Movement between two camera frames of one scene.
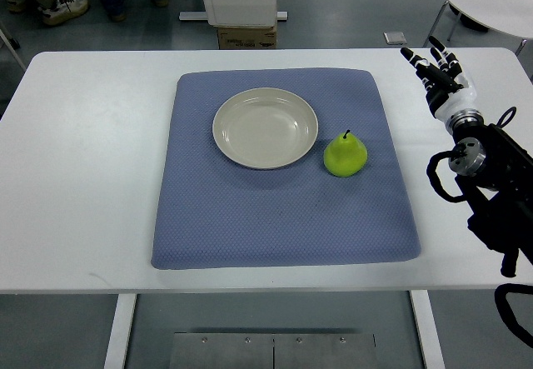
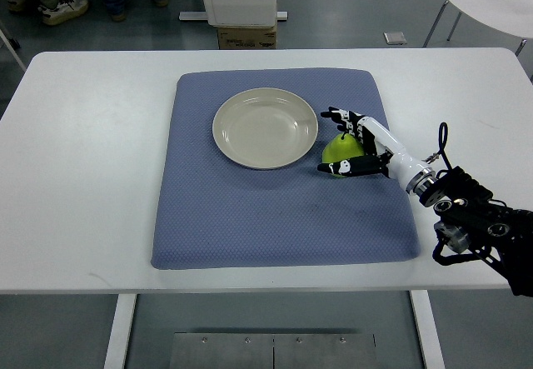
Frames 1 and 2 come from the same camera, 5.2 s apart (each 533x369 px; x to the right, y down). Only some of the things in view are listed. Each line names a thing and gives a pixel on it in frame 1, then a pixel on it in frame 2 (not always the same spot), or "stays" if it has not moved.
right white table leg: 428,330 stays
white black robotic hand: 446,90 to 384,155
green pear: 345,156 stays
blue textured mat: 214,212 stays
